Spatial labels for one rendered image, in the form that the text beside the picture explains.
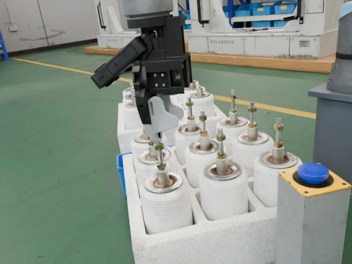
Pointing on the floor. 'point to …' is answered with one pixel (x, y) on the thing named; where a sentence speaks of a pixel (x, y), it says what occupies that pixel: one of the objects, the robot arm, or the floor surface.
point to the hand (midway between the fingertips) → (154, 136)
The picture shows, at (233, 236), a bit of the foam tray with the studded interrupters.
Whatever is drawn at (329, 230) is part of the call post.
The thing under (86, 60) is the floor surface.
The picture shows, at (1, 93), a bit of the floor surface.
